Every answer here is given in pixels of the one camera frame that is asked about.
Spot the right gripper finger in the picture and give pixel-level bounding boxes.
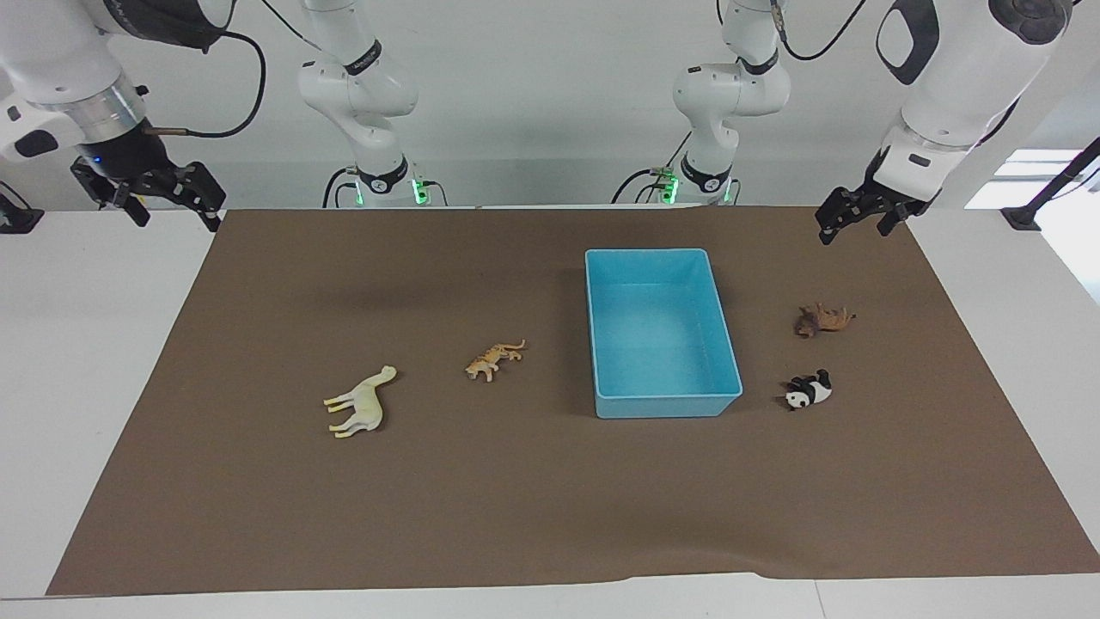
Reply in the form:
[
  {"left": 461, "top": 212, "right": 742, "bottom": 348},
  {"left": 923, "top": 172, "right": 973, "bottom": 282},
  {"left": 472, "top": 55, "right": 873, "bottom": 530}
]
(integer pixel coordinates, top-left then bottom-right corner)
[
  {"left": 114, "top": 185, "right": 152, "bottom": 228},
  {"left": 191, "top": 162, "right": 227, "bottom": 233}
]

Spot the brown lion toy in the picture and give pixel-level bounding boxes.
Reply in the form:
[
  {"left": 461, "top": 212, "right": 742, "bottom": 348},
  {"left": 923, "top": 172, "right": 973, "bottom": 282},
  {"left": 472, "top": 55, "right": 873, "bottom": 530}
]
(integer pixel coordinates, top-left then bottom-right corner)
[{"left": 793, "top": 302, "right": 857, "bottom": 340}]

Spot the black white panda toy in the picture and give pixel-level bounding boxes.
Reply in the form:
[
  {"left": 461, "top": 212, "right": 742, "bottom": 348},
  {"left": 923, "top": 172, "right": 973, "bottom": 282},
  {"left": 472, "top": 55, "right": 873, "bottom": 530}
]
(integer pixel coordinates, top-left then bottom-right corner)
[{"left": 780, "top": 369, "right": 834, "bottom": 413}]

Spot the cream horse toy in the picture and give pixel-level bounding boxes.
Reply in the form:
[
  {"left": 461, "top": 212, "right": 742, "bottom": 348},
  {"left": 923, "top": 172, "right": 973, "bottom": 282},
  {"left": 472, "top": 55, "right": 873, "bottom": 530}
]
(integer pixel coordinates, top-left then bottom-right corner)
[{"left": 323, "top": 365, "right": 399, "bottom": 439}]

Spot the orange spotted tiger toy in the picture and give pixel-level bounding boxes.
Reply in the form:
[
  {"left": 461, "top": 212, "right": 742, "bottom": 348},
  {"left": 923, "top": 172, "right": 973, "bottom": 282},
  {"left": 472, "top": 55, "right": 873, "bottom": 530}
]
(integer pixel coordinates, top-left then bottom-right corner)
[{"left": 465, "top": 339, "right": 527, "bottom": 383}]

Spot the light blue storage box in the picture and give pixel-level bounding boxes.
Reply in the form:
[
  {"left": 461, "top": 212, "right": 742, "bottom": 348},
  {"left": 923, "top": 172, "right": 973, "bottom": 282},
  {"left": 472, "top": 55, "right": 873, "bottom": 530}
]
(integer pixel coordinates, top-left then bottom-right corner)
[{"left": 584, "top": 248, "right": 744, "bottom": 420}]

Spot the black angled stand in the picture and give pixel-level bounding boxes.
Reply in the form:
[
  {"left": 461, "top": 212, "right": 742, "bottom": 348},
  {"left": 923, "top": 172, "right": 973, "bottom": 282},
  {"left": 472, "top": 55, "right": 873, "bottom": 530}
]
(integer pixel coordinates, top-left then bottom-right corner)
[{"left": 1001, "top": 138, "right": 1100, "bottom": 231}]

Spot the brown table mat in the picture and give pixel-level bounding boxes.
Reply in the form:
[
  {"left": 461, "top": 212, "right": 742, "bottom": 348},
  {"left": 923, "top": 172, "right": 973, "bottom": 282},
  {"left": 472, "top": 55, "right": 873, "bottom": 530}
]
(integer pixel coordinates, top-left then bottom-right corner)
[{"left": 46, "top": 205, "right": 1100, "bottom": 597}]

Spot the black right base cable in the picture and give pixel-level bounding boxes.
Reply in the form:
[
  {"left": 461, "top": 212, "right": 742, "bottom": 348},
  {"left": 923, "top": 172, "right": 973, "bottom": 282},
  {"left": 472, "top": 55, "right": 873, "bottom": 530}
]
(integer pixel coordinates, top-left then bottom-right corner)
[{"left": 322, "top": 166, "right": 360, "bottom": 209}]

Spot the black base cable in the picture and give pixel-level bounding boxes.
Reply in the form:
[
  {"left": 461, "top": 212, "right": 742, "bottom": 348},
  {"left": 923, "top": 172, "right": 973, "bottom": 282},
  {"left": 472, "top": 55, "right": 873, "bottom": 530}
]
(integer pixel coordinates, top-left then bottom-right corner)
[
  {"left": 612, "top": 129, "right": 694, "bottom": 205},
  {"left": 322, "top": 166, "right": 360, "bottom": 209}
]

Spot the black clamp mount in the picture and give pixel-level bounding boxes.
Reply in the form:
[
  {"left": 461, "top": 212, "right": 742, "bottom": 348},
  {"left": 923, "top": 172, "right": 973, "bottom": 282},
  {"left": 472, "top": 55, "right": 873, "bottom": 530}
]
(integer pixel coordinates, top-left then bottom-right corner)
[{"left": 0, "top": 181, "right": 46, "bottom": 235}]

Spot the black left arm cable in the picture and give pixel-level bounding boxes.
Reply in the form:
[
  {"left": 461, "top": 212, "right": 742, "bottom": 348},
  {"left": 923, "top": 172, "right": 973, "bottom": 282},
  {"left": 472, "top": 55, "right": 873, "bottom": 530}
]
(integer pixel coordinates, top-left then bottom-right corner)
[{"left": 772, "top": 0, "right": 890, "bottom": 63}]

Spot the black left base cable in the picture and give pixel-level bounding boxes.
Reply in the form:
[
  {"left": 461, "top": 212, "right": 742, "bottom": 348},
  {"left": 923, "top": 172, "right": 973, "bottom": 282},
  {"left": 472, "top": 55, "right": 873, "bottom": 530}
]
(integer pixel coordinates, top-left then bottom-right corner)
[{"left": 612, "top": 129, "right": 694, "bottom": 205}]

